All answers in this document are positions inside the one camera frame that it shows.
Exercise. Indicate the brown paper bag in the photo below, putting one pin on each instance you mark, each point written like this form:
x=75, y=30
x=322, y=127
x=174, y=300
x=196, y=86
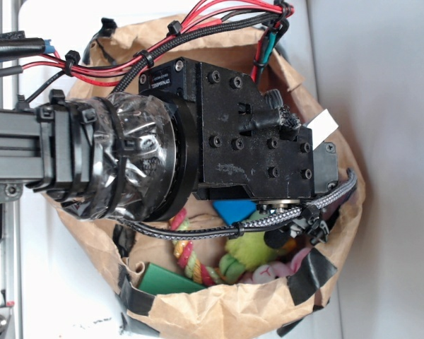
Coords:
x=221, y=311

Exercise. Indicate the green plush toy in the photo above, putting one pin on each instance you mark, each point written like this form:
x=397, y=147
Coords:
x=248, y=252

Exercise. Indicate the pink plush bunny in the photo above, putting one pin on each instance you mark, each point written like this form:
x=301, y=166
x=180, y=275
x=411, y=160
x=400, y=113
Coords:
x=275, y=269

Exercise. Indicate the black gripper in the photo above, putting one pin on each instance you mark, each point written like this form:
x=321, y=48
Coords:
x=234, y=142

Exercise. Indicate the green wooden block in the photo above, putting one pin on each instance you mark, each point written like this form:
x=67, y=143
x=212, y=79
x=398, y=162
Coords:
x=157, y=280

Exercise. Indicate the blue wooden block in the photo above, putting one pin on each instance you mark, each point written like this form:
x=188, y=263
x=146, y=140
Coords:
x=234, y=210

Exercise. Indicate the multicolour twisted rope toy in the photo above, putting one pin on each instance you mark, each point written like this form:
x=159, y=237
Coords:
x=187, y=260

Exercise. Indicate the aluminium extrusion rail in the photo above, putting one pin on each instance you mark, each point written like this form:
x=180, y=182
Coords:
x=10, y=286

